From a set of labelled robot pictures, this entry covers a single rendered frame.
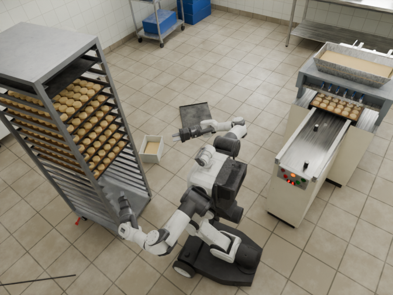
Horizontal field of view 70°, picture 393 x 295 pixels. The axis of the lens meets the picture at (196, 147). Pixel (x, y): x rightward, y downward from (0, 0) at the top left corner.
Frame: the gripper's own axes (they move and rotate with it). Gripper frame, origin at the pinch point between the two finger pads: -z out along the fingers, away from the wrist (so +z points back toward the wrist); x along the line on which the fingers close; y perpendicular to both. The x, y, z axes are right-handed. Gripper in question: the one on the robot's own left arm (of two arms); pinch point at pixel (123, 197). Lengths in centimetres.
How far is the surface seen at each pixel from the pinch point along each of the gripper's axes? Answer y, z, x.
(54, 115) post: 19, -27, 52
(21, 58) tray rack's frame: 27, -54, 73
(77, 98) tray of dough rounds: 10, -53, 42
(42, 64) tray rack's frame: 16, -42, 73
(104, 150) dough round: 7, -49, -4
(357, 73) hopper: -186, -29, 19
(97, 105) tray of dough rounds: 0, -54, 33
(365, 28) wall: -414, -236, -85
